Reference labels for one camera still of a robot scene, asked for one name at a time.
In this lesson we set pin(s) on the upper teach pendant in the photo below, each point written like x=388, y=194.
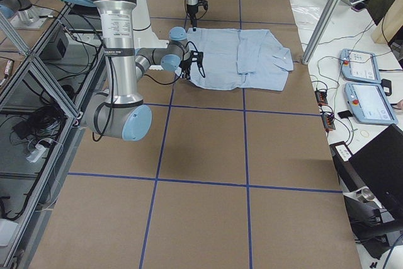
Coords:
x=359, y=66

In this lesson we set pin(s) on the teach pendant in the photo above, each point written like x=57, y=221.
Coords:
x=369, y=104
x=359, y=66

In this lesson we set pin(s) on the pink smartphone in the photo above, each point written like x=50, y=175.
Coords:
x=359, y=7

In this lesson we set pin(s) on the lower teach pendant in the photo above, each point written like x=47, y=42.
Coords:
x=369, y=104

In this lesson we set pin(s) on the orange electronics board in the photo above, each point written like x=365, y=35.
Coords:
x=321, y=97
x=328, y=121

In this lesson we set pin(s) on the aluminium frame post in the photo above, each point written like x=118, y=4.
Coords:
x=319, y=30

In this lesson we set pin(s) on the black laptop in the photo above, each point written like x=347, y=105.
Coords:
x=379, y=165

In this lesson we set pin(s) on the wooden board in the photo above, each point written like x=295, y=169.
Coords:
x=390, y=24

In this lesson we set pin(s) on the lower orange electronics board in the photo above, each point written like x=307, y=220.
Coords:
x=328, y=121

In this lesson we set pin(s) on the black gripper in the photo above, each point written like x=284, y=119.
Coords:
x=192, y=11
x=186, y=68

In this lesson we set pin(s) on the upper orange electronics board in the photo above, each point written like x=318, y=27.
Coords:
x=321, y=97

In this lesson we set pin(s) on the light blue button shirt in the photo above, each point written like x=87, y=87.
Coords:
x=235, y=58

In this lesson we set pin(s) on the aluminium frame rack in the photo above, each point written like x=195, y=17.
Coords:
x=49, y=69

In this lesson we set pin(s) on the white power strip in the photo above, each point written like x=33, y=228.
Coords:
x=37, y=153

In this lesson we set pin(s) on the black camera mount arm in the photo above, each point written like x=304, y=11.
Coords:
x=374, y=227

